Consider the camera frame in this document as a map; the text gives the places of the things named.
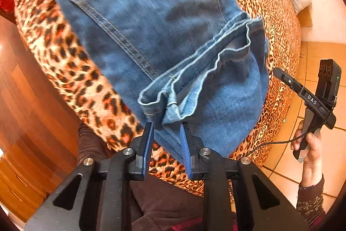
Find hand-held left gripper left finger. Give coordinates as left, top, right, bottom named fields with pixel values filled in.
left=26, top=121, right=155, bottom=231

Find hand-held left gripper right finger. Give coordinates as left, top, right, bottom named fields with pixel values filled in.
left=180, top=122, right=310, bottom=231

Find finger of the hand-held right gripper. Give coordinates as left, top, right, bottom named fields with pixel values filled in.
left=272, top=67, right=337, bottom=130

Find blue denim pants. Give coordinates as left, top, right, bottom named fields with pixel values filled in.
left=40, top=0, right=269, bottom=170

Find person's right forearm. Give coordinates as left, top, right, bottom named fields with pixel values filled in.
left=296, top=174, right=326, bottom=226

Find person's right hand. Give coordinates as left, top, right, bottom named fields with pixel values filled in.
left=291, top=121, right=324, bottom=187

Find leopard print bed sheet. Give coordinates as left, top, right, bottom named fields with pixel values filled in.
left=11, top=0, right=301, bottom=197

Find wooden furniture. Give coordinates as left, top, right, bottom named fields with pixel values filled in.
left=0, top=157, right=50, bottom=222

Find black cable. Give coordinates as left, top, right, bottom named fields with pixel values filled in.
left=247, top=112, right=334, bottom=160

